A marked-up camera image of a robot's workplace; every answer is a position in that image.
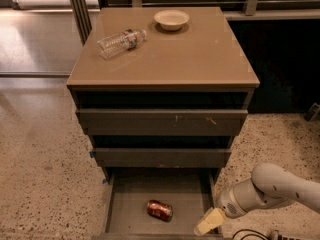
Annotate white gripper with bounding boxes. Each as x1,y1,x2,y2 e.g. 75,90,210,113
194,179,292,236

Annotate red coke can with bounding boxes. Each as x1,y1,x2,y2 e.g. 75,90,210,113
147,200,173,222

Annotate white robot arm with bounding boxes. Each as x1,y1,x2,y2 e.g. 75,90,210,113
194,163,320,236

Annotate grey open bottom drawer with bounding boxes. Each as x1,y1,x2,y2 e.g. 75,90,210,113
92,168,225,240

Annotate grey middle drawer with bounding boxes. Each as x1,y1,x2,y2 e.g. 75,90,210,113
92,148,231,168

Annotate grey drawer cabinet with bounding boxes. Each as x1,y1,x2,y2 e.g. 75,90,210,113
65,6,261,185

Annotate grey top drawer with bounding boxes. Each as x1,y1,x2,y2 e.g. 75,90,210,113
76,109,248,136

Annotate grey power strip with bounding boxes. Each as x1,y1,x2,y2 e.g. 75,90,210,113
269,230,313,240

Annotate clear plastic water bottle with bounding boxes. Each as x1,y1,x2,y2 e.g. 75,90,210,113
97,29,147,60

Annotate white bowl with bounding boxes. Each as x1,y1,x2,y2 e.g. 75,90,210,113
154,10,190,31

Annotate black cable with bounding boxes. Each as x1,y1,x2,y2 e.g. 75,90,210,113
231,228,271,240

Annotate dark wall outlet box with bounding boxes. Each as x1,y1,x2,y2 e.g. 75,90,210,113
304,103,320,121

